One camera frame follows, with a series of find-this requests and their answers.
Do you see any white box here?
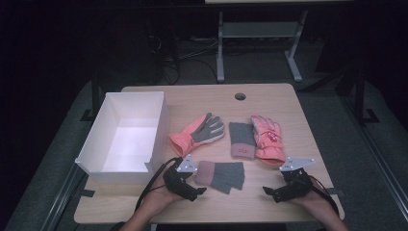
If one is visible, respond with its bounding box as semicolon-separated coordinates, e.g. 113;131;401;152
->
74;90;170;186

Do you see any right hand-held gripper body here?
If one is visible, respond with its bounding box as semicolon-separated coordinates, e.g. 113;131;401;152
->
278;156;317;201

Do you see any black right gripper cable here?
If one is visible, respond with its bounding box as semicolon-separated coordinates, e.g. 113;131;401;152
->
301;174;341;216

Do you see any black metal stand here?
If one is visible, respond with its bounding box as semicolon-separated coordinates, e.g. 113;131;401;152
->
80;64;104;122
297;64;381;124

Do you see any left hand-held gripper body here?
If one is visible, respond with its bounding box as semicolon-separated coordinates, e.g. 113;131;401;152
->
163;154;198;197

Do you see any aluminium rail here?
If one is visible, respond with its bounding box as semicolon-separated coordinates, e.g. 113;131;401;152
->
340;95;408;213
39;163;88;231

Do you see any person's left hand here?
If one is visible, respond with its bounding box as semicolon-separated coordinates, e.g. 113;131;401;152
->
142;177;186;215

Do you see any pink glove with grey palm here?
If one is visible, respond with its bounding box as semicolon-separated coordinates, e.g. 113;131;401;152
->
168;112;226;158

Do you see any pink glove with red print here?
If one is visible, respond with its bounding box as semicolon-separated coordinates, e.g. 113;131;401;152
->
250;115;287;167

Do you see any bundle of floor cables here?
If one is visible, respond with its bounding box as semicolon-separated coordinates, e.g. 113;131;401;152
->
147;35;219;86

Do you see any white metal table frame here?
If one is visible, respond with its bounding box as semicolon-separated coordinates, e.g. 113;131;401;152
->
216;9;309;84

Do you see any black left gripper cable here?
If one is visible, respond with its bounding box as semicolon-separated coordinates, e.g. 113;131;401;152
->
134;157;184;212

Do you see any person's right hand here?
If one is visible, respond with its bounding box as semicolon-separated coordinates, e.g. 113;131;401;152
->
288;181;336;219

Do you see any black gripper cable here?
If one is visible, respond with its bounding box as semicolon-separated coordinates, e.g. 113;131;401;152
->
134;157;184;212
301;174;341;216

